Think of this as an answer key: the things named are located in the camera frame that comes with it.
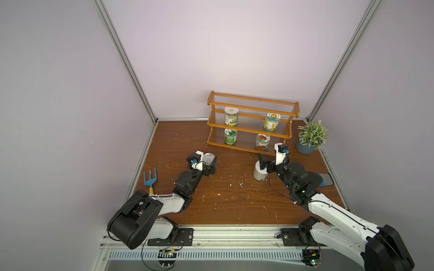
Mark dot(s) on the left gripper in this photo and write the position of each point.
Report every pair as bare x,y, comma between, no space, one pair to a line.
210,168

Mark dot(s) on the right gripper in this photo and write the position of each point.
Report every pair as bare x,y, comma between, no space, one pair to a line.
271,166

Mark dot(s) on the watermelon seed can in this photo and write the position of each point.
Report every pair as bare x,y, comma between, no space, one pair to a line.
209,158

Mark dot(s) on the white black seed can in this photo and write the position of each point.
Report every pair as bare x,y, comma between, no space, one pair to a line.
258,173

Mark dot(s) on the strawberry seed can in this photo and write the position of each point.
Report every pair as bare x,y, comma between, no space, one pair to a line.
262,142

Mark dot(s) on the yellow green lidded seed jar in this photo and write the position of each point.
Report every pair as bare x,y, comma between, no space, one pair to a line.
272,121

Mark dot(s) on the white green seed can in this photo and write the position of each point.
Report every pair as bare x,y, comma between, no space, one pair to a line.
231,116

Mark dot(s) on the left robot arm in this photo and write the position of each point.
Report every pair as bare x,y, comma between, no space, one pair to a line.
141,218

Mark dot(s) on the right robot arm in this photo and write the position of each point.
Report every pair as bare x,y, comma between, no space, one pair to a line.
373,247

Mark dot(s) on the green seed can bottom left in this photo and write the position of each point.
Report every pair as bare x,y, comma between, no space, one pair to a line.
230,136

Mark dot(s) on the wooden three-tier shelf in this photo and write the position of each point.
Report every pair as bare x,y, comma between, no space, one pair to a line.
251,116

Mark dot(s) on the potted green plant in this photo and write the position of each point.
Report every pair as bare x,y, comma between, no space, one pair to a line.
311,136

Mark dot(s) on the left controller board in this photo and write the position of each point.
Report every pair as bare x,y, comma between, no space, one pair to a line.
167,259

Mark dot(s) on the controller board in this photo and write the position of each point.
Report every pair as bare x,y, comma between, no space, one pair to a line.
311,258
167,259

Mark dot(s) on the right controller board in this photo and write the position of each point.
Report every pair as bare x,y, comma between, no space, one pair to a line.
311,258

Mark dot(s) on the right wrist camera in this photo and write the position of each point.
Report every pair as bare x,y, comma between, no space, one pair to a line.
282,153

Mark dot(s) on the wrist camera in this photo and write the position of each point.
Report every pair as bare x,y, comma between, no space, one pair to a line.
195,161
282,153

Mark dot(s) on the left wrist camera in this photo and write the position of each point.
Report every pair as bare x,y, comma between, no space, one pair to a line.
195,161

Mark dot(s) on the blue garden fork yellow handle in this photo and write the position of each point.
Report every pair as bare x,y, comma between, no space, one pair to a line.
150,179

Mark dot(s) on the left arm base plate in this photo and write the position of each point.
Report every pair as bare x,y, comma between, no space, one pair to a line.
178,237

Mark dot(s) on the aluminium rail frame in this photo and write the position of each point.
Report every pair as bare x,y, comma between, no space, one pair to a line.
222,248

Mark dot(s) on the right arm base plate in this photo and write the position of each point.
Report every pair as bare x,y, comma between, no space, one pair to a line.
297,237

